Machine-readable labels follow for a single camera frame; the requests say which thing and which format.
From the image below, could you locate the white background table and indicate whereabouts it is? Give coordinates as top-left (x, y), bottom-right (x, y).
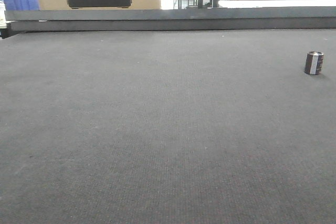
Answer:
top-left (218, 0), bottom-right (336, 8)

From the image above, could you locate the dark raised table ledge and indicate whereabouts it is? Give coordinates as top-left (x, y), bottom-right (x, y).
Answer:
top-left (5, 6), bottom-right (335, 31)

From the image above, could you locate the brown cylindrical capacitor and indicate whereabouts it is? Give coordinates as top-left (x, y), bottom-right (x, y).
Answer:
top-left (304, 51), bottom-right (324, 75)

